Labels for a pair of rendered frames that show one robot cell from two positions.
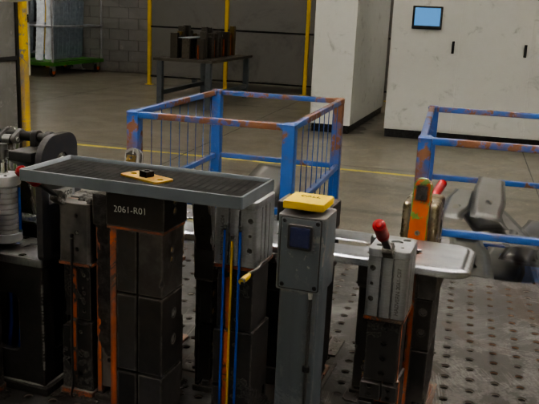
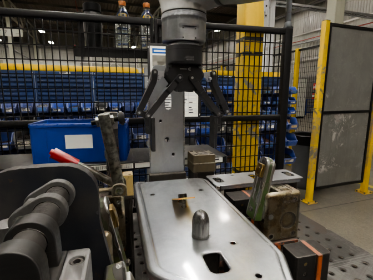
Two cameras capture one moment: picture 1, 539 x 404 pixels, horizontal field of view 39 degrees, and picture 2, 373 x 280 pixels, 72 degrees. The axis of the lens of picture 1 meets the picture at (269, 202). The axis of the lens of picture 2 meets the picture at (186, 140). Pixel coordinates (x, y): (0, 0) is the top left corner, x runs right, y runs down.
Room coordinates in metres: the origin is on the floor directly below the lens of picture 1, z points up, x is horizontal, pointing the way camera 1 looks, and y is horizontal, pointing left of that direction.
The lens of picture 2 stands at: (1.38, 0.27, 1.25)
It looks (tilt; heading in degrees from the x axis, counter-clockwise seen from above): 10 degrees down; 57
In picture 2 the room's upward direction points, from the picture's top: straight up
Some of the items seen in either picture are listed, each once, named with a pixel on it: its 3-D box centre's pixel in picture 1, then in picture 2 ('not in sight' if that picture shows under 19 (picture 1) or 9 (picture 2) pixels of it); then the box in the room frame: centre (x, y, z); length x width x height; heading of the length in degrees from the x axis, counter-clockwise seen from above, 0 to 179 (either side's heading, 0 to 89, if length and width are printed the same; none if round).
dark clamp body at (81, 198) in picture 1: (87, 293); not in sight; (1.34, 0.33, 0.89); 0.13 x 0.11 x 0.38; 161
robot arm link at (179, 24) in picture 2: not in sight; (184, 31); (1.69, 0.74, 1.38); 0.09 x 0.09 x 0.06
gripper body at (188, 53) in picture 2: not in sight; (184, 69); (1.69, 0.74, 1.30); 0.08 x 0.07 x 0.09; 161
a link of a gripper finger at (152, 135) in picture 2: not in sight; (152, 134); (1.62, 0.76, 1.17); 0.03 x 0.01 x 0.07; 71
